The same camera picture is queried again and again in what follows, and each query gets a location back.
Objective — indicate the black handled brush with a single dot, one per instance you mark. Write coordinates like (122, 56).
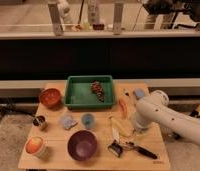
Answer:
(117, 149)

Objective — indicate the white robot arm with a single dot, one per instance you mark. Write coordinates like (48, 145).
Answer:
(154, 108)

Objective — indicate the green plastic tray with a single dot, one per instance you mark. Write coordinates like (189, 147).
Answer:
(78, 93)

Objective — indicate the dark grape bunch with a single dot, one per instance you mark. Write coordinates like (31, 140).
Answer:
(97, 89)

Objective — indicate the orange carrot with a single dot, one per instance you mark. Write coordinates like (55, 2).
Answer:
(123, 108)

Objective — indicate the light blue cup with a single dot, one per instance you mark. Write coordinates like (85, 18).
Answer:
(88, 120)

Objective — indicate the blue sponge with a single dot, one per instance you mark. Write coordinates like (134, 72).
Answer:
(139, 93)

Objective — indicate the crumpled blue-grey cloth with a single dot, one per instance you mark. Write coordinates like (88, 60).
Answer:
(67, 121)

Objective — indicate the yellow banana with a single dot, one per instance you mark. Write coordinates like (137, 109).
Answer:
(117, 129)

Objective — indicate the orange bowl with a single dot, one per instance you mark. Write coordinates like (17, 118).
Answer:
(50, 97)

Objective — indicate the purple bowl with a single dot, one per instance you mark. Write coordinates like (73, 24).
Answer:
(82, 145)

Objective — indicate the small metal can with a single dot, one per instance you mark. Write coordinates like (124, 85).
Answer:
(40, 122)

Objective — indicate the apple in white cup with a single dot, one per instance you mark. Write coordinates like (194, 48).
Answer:
(35, 146)

